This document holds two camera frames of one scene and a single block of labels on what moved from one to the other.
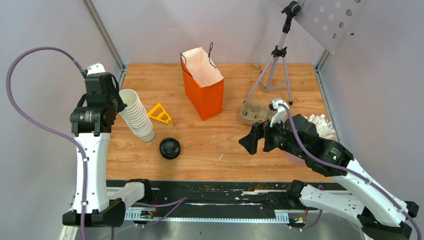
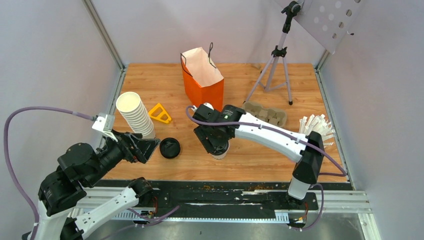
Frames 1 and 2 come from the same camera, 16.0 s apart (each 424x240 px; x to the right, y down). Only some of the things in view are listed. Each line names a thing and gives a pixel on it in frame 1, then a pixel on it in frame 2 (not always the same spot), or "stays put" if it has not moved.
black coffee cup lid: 169,148 stays put
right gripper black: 249,142 to 203,134
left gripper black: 121,105 to 143,148
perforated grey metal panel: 329,20 stays put
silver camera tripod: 275,76 stays put
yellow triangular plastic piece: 167,121 stays put
